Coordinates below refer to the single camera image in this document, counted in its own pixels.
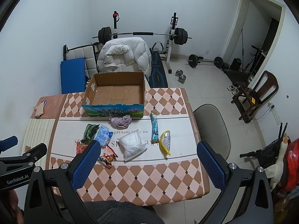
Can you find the blue stick sachet packet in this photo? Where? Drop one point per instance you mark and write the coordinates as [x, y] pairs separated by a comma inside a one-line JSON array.
[[155, 131]]

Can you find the white puffer jacket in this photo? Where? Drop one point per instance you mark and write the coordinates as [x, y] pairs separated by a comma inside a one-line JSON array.
[[125, 55]]

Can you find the checkered pink table mat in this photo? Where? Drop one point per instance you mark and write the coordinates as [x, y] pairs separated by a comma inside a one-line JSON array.
[[155, 157]]

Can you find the orange red snack packet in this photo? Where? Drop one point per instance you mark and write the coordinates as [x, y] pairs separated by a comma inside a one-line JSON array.
[[107, 156]]

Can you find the red strawberry snack packet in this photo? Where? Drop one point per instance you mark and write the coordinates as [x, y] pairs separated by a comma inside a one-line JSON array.
[[80, 147]]

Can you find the small cardboard scrap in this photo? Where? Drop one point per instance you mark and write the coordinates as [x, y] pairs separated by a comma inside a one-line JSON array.
[[39, 109]]

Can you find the dark green snack packet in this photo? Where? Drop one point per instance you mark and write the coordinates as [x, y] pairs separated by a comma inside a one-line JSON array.
[[89, 133]]

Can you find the barbell on rack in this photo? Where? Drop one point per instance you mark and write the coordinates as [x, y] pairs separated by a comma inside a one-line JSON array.
[[105, 35]]

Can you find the beige padded chair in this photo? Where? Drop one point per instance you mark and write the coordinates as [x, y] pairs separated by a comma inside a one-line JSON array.
[[88, 52]]

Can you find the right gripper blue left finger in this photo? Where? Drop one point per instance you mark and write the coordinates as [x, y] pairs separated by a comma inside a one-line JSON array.
[[83, 163]]

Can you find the purple cloth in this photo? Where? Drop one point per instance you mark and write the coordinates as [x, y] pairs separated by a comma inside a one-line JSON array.
[[121, 122]]

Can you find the chrome dumbbell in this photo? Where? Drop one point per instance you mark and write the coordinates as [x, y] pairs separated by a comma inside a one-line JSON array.
[[181, 77]]

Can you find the blue folded mat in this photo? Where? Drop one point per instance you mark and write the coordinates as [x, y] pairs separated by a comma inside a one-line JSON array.
[[73, 79]]

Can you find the black weight bench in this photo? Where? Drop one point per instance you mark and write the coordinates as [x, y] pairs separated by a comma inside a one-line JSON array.
[[157, 77]]

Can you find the yellow silver scrub sponge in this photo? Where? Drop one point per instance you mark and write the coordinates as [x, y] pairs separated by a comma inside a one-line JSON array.
[[165, 142]]

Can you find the barbell on floor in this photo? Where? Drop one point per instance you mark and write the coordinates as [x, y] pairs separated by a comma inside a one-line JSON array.
[[193, 60]]

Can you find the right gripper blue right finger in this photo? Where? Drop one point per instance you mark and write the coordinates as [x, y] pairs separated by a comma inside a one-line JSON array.
[[214, 164]]

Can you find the red plastic bag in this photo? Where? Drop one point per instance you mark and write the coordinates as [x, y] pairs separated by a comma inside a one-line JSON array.
[[292, 159]]

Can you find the dark wooden chair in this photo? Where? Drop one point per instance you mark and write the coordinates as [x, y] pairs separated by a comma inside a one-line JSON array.
[[249, 100]]

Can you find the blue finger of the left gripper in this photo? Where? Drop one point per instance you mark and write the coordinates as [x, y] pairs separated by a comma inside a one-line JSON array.
[[8, 143]]

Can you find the open cardboard box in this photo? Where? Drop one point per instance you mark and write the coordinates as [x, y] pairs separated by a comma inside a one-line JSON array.
[[115, 94]]

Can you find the white goose plush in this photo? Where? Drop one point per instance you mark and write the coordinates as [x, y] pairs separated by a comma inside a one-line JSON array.
[[275, 171]]

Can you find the white soft bag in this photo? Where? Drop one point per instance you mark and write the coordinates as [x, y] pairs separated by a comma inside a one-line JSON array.
[[132, 144]]

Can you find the black exercise machine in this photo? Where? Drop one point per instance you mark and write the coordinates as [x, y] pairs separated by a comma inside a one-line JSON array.
[[238, 73]]

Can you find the grey round chair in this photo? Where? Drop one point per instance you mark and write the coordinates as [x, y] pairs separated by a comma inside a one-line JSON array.
[[212, 129]]

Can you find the light blue tissue pack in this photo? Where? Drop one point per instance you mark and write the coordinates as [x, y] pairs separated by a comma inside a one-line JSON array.
[[103, 136]]

